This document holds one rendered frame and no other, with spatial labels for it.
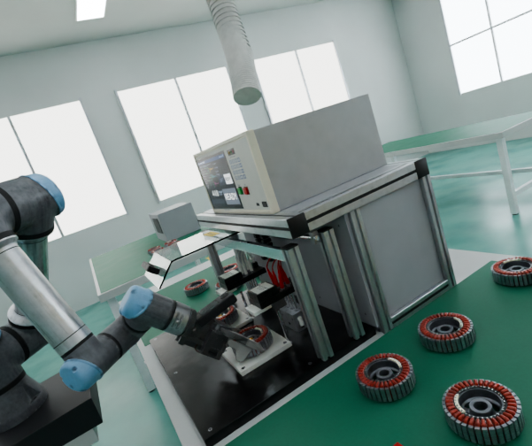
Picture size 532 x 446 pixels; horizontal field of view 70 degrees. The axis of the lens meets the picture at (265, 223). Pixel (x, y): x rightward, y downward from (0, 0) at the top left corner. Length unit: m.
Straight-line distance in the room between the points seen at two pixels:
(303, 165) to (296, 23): 6.42
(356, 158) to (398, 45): 7.69
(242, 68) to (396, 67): 6.40
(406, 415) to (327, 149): 0.62
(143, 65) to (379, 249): 5.37
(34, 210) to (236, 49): 1.66
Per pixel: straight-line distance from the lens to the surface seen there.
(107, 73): 5.94
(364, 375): 0.83
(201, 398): 0.99
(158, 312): 0.91
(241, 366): 1.01
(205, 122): 6.05
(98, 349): 0.93
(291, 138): 0.94
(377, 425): 0.79
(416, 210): 1.06
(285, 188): 0.92
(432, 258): 1.11
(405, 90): 8.56
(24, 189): 1.01
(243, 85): 2.23
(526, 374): 0.86
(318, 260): 1.07
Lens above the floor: 1.28
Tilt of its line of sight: 11 degrees down
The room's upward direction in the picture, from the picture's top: 19 degrees counter-clockwise
